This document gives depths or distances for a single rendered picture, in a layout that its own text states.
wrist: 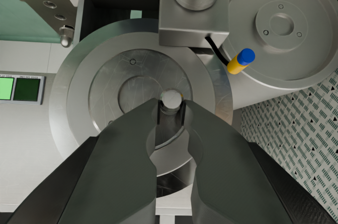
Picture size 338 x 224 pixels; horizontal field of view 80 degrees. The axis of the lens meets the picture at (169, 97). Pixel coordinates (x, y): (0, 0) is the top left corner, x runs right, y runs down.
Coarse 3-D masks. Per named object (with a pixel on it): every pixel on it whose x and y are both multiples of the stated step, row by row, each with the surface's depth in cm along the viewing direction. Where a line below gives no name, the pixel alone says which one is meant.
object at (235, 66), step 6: (210, 42) 14; (216, 48) 14; (246, 48) 11; (216, 54) 14; (240, 54) 11; (246, 54) 11; (252, 54) 11; (222, 60) 14; (234, 60) 12; (240, 60) 11; (246, 60) 11; (252, 60) 11; (228, 66) 13; (234, 66) 12; (240, 66) 12; (246, 66) 12; (234, 72) 13
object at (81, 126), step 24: (96, 48) 16; (120, 48) 16; (144, 48) 16; (168, 48) 16; (96, 72) 16; (192, 72) 16; (72, 96) 15; (72, 120) 15; (168, 144) 15; (168, 168) 15
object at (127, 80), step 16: (112, 64) 15; (128, 64) 15; (144, 64) 15; (160, 64) 15; (176, 64) 15; (96, 80) 14; (112, 80) 14; (128, 80) 15; (144, 80) 15; (160, 80) 15; (176, 80) 15; (96, 96) 14; (112, 96) 14; (128, 96) 14; (144, 96) 14; (192, 96) 15; (96, 112) 14; (112, 112) 14; (160, 112) 14; (96, 128) 14; (160, 128) 14; (176, 128) 14; (160, 144) 14
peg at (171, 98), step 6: (168, 90) 12; (174, 90) 12; (162, 96) 12; (168, 96) 12; (174, 96) 12; (180, 96) 12; (162, 102) 12; (168, 102) 12; (174, 102) 12; (180, 102) 12; (162, 108) 12; (168, 108) 12; (174, 108) 12; (168, 114) 13
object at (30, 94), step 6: (18, 84) 48; (24, 84) 48; (30, 84) 48; (36, 84) 48; (18, 90) 48; (24, 90) 48; (30, 90) 48; (36, 90) 48; (18, 96) 47; (24, 96) 47; (30, 96) 47; (36, 96) 48
